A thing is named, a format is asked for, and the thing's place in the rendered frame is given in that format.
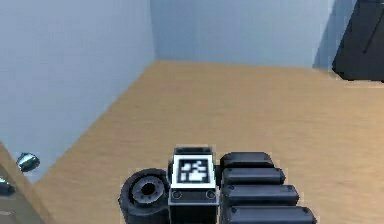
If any brown wooden door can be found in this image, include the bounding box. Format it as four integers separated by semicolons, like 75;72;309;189
0;142;54;224

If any silver round door knob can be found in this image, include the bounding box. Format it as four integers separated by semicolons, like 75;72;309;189
0;177;16;196
16;152;41;173

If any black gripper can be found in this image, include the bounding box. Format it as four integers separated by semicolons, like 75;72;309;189
118;168;172;224

